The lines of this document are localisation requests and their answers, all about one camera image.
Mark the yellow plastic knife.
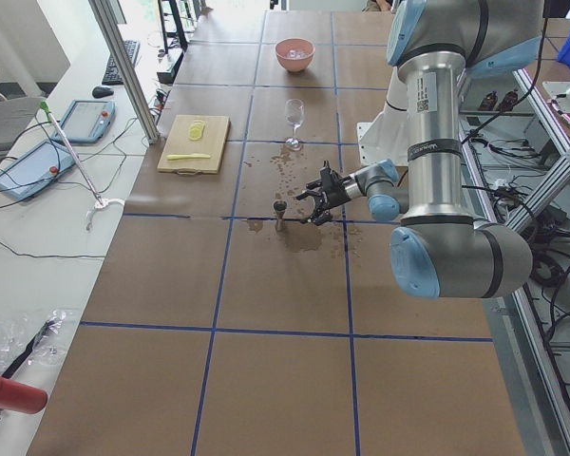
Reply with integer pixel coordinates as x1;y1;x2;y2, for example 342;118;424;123
166;153;212;161

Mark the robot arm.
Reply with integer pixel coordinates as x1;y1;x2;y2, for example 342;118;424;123
305;1;544;298

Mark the blue teach pendant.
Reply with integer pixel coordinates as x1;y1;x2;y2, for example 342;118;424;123
0;140;74;200
58;100;116;144

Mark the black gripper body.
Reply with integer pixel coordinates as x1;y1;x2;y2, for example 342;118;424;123
318;176;348;209

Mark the red bottle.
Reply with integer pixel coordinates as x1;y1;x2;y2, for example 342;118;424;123
0;376;48;414

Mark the wooden cutting board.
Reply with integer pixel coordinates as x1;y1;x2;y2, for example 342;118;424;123
157;115;230;175

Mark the clear ice cubes pile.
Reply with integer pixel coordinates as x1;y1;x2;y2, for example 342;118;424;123
285;48;308;60

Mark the far blue teach pendant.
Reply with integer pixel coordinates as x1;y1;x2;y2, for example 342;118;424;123
58;100;116;144

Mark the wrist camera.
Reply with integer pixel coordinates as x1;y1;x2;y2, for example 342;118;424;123
306;161;341;192

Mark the pink bowl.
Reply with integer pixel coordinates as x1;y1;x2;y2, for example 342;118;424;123
275;38;315;72

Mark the clear wine glass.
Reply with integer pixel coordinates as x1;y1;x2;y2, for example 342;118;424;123
285;99;305;151

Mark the crumpled clear plastic bag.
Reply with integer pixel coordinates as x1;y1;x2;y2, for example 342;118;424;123
0;309;81;376

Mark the steel jigger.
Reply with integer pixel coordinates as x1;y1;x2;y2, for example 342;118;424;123
273;200;287;232

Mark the near blue teach pendant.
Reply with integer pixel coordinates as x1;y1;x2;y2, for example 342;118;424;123
0;140;74;200

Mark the black computer mouse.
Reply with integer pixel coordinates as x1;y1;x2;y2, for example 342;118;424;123
91;85;114;99

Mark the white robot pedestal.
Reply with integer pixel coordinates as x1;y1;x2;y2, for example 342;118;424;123
357;69;437;167

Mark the black keyboard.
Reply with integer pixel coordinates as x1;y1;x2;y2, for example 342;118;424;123
101;39;142;86

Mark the aluminium frame post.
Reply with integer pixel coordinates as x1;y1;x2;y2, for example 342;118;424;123
88;0;161;144

